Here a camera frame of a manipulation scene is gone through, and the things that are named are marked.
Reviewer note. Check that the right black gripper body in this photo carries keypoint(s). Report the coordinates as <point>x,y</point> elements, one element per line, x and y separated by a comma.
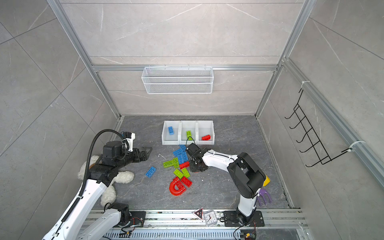
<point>194,167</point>

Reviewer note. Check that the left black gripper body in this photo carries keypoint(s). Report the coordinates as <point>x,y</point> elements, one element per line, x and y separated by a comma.
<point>133,156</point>

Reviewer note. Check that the red lego brick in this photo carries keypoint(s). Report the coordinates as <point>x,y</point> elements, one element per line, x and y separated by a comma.
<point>206,138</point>
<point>186,181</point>
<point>184,165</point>

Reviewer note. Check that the red horseshoe magnet toy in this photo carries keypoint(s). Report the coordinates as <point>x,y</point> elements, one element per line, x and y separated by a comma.
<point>176,187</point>

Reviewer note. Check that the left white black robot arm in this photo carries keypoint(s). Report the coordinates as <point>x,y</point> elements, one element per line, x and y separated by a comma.
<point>97,178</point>

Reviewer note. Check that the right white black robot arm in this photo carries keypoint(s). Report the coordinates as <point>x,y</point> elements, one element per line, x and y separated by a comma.
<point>246,175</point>

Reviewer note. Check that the blue lego brick long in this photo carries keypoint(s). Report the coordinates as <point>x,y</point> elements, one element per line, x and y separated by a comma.
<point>178,152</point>

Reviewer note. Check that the right white storage bin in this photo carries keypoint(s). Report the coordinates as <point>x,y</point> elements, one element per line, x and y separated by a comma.
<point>205,127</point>

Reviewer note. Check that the white storage bin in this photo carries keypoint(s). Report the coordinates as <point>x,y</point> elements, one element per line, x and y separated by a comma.
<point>168,139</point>
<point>205,127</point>
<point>184,126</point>

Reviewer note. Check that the lone blue lego brick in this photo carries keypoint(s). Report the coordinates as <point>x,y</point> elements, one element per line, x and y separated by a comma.
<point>151,172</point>

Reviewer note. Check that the left white storage bin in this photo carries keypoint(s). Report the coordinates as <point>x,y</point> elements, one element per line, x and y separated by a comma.
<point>168,139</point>

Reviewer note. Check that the green lego brick long left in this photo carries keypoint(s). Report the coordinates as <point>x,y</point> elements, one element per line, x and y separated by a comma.
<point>172,163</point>

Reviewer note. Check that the middle white storage bin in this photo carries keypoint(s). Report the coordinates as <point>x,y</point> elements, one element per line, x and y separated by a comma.
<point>184,126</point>

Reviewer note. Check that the white brown plush toy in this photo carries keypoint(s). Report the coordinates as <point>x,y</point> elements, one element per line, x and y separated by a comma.
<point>109,196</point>

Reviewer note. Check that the red triangle sign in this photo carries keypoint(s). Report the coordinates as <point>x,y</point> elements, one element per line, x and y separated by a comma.
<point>199,213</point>

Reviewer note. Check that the small clear clock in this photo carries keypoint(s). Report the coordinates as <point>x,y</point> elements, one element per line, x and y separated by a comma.
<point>210,218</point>

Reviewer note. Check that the yellow toy block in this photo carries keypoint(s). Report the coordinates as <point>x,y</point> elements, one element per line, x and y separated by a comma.
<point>267,181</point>

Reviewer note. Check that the purple toy fork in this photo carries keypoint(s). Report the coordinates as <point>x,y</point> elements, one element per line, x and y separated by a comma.
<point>264,197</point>

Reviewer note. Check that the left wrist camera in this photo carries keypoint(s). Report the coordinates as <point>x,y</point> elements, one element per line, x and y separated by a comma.
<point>128,139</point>

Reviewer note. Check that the white wire mesh basket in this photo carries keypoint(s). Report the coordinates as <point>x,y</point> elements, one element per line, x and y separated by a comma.
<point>178,80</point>

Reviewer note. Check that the black wire hook rack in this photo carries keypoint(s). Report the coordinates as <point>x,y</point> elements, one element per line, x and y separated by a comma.
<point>310,134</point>

